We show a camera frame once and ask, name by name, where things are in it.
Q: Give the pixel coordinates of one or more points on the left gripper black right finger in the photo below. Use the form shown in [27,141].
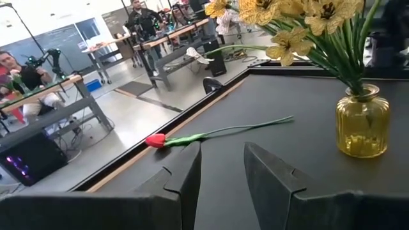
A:
[274,198]

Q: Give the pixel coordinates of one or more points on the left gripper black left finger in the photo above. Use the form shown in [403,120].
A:
[179,191]

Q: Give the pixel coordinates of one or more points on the red artificial tulip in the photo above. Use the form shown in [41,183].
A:
[155,140]

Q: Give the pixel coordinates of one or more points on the yellow artificial flower bunch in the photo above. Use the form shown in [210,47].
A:
[322,14]

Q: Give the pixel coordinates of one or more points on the black background robot arm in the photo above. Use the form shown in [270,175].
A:
[56,62]

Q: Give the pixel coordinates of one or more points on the yellow ribbed glass vase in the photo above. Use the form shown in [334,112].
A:
[362,127]

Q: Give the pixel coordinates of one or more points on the black table mat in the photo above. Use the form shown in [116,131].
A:
[271,96]

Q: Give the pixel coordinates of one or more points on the dark floor mat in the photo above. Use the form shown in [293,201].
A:
[135,88]

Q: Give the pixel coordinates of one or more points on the black edge clamp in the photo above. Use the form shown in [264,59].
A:
[212,84]

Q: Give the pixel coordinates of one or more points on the blue bin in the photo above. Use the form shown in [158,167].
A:
[93,85]

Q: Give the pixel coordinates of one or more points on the black computer tower purple light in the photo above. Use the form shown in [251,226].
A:
[32,159]

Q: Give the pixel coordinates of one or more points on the wooden top workbench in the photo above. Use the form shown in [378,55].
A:
[48,92]
[172,33]
[105,43]

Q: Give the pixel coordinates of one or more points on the seated person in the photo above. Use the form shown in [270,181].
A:
[30,76]

